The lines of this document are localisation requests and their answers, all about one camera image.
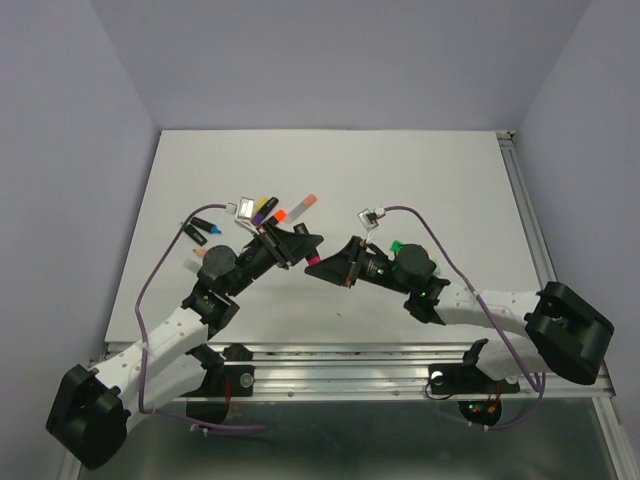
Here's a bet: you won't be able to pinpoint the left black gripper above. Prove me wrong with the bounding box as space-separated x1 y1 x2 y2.
225 218 320 296

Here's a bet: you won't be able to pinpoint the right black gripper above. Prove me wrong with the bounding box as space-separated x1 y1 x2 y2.
304 239 413 296

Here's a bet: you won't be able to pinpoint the black highlighter pink cap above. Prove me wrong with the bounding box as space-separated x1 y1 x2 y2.
293 223 321 266

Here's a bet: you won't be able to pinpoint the black highlighter blue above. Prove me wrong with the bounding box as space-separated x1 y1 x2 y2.
190 216 221 234

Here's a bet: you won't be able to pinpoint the translucent highlighter mint green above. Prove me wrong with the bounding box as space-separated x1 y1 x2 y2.
183 259 201 274

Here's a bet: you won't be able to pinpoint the black highlighter green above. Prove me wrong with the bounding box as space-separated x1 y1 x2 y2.
183 224 207 246

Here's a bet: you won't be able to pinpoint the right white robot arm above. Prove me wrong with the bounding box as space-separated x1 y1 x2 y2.
305 237 614 390

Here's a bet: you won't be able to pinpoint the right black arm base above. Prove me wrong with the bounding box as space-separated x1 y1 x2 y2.
424 339 520 430

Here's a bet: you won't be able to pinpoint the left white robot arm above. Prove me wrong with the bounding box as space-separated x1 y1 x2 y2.
46 225 323 470

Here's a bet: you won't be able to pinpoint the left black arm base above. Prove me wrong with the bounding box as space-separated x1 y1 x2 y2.
184 343 255 425

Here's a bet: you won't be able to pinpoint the black highlighter orange cap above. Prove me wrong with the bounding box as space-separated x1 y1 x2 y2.
266 209 287 225

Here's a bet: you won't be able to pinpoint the black highlighter purple cap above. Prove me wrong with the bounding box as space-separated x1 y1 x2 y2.
251 196 279 226

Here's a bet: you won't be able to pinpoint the yellow translucent highlighter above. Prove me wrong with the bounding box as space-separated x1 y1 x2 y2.
254 196 269 213

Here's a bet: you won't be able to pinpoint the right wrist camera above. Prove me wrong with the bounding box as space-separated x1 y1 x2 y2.
357 207 386 233

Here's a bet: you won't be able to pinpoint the aluminium front rail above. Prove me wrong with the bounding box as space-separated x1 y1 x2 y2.
87 342 614 401

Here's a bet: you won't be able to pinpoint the aluminium rail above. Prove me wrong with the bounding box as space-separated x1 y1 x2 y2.
87 342 614 401
496 131 556 287

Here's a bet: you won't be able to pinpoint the aluminium right rail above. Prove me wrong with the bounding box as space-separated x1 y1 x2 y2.
496 131 556 287

